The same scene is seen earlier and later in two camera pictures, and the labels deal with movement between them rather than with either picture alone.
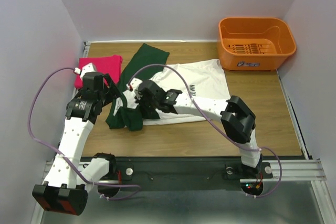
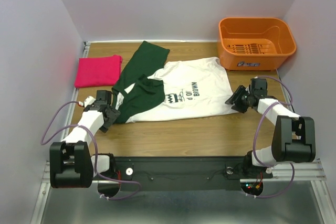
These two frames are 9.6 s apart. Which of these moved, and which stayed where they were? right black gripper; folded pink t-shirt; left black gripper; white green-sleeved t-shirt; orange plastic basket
Moved: left black gripper; right black gripper
Stayed: white green-sleeved t-shirt; orange plastic basket; folded pink t-shirt
